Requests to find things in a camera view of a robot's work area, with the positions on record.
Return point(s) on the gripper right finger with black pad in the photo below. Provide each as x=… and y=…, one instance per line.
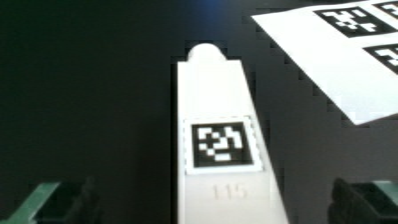
x=365, y=203

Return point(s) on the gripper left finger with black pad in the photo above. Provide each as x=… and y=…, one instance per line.
x=63, y=203

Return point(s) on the white desk leg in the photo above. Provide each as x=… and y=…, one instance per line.
x=228, y=191

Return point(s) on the fiducial marker sheet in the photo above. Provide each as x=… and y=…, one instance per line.
x=340, y=41

